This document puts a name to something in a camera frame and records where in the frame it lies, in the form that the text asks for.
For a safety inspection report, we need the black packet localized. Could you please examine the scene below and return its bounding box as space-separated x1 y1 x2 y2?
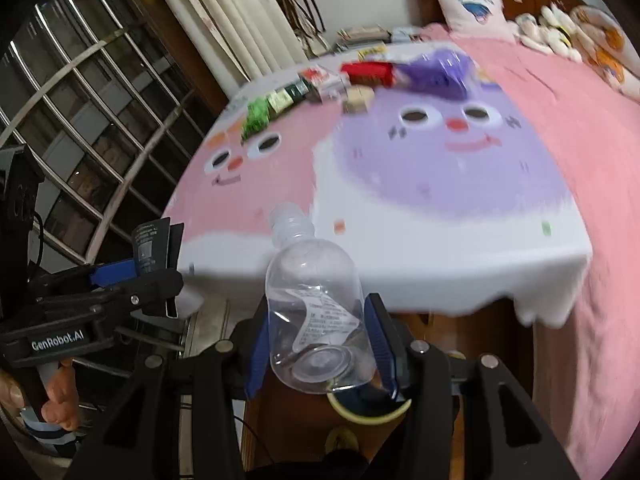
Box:
132 218 184 276

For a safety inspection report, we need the clear plastic bottle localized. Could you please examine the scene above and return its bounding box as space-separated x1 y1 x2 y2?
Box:
265 203 376 394

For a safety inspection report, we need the green wrapper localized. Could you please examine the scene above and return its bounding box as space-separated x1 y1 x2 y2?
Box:
241 98 271 144

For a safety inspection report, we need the small green tea box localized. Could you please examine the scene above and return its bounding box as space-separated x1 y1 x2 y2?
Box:
266 89 295 120

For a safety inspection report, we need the small tan box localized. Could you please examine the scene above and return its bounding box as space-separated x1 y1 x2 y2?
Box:
342 84 375 114

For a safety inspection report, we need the red white carton box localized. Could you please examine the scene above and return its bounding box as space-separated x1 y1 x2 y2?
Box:
298 65 350 102

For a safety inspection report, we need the red cardboard box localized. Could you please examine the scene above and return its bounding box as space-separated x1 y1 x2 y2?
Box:
340 61 395 88

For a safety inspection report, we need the purple plastic bag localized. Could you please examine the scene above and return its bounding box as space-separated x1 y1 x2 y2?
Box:
395 49 475 101

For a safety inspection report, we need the yellow wrapper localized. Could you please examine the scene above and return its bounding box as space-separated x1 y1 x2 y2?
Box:
357 44 387 62

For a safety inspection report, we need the person left hand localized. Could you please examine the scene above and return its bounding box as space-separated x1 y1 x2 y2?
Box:
1 359 80 431

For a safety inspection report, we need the cartoon monster tablecloth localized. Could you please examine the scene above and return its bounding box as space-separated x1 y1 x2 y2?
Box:
165 70 592 327

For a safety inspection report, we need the pink bed cover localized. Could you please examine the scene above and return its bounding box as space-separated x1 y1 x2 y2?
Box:
418 22 640 480

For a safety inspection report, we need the metal window grille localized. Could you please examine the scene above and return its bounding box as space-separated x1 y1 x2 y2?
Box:
1 0 214 272

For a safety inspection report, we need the cream curtain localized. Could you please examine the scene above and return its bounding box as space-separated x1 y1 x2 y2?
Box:
165 0 307 96

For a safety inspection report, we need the stack of books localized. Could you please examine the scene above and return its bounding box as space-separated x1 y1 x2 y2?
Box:
335 25 390 51

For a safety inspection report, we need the pink white cushion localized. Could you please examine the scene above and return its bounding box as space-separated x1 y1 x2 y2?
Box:
438 0 515 44

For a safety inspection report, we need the white plush toy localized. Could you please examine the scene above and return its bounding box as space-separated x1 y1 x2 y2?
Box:
515 3 582 63

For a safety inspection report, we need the hanging bag with straps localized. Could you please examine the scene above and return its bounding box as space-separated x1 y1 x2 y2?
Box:
277 0 330 58

